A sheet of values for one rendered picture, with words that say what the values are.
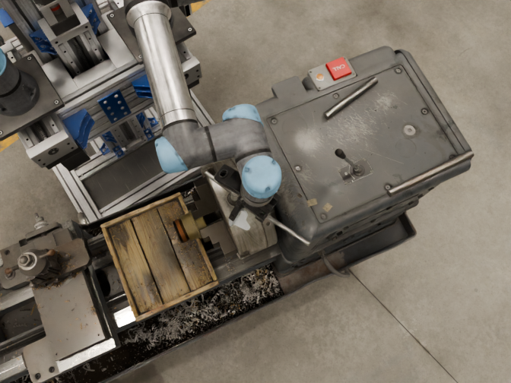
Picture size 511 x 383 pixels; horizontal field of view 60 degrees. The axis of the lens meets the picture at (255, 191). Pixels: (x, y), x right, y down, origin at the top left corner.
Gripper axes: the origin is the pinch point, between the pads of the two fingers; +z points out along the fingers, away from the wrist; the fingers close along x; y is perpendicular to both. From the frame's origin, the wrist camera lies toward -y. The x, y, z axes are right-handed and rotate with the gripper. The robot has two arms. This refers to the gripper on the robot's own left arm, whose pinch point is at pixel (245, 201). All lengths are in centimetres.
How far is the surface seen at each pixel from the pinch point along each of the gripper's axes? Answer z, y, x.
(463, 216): 127, 96, 90
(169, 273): 41, -9, -29
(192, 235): 19.8, -8.1, -14.4
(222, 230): 19.2, -1.7, -8.0
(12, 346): 44, -36, -78
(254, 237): 12.3, 7.5, -4.8
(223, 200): 6.9, -5.6, -2.1
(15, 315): 55, -46, -73
